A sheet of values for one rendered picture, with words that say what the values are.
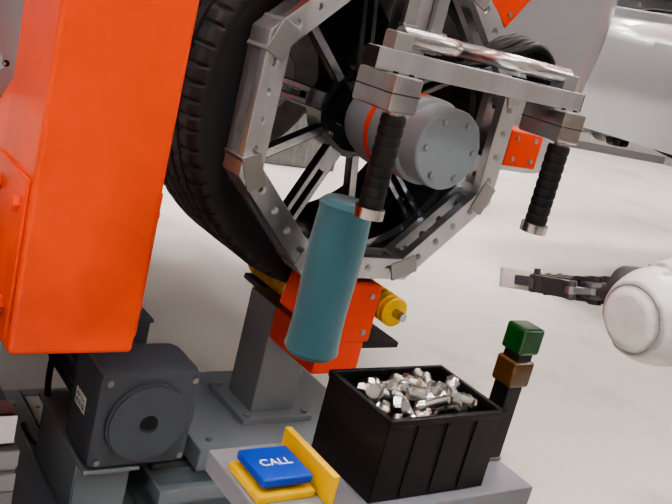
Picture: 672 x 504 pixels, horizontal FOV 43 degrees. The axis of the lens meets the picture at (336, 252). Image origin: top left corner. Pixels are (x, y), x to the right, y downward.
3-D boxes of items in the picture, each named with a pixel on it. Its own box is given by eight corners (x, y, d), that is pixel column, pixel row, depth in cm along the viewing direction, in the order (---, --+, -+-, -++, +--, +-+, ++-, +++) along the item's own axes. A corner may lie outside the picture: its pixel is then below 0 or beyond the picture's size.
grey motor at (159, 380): (96, 422, 182) (125, 267, 173) (173, 543, 149) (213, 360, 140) (7, 428, 171) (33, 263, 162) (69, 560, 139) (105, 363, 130)
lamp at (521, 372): (509, 375, 126) (517, 350, 125) (528, 388, 123) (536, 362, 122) (489, 376, 124) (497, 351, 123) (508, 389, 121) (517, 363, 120)
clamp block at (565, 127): (537, 132, 144) (547, 101, 143) (578, 146, 137) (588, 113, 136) (516, 128, 141) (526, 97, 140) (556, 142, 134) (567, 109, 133)
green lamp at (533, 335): (519, 344, 125) (527, 319, 124) (538, 356, 122) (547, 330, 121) (499, 344, 122) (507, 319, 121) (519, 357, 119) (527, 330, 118)
